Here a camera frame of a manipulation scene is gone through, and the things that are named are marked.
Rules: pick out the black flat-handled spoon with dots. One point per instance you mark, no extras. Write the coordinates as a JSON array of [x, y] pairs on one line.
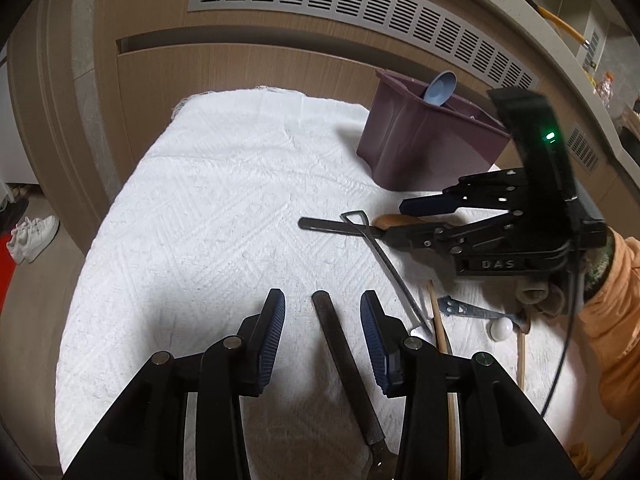
[[337, 227]]

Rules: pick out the brown wooden spoon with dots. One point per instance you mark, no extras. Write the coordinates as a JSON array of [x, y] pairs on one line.
[[387, 221]]

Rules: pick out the grey ventilation grille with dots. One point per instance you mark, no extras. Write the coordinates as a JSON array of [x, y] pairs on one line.
[[421, 23]]

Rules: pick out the blue plastic spoon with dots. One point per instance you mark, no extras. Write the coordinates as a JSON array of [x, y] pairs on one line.
[[441, 88]]

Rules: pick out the wooden chopstick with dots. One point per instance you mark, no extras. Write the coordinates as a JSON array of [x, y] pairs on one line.
[[453, 421], [521, 369]]

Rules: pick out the gloved right hand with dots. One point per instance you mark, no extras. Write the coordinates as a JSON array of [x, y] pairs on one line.
[[547, 298]]

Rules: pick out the metal smiley-face spoon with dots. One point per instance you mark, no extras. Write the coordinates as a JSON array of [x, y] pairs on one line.
[[451, 307]]

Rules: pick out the orange sleeved forearm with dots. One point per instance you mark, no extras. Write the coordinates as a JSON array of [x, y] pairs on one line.
[[610, 319]]

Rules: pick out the white ball-end utensil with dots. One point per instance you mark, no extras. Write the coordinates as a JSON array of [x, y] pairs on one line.
[[503, 325]]

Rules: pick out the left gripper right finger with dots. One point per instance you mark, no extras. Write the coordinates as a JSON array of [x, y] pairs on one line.
[[412, 369]]

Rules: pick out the shovel-shaped metal spoon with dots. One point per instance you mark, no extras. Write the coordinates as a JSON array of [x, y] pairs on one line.
[[359, 220]]

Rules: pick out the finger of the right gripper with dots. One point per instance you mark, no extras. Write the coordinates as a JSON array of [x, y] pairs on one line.
[[432, 204], [417, 236]]

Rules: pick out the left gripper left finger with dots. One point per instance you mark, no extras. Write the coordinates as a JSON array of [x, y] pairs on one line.
[[236, 366]]

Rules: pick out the dark translucent plastic spoon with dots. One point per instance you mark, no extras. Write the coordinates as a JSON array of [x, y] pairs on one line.
[[383, 460]]

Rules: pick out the purple plastic utensil bin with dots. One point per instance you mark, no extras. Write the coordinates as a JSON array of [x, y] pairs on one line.
[[410, 145]]

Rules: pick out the white sneakers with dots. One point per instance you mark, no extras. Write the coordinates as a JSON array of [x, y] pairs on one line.
[[31, 237]]

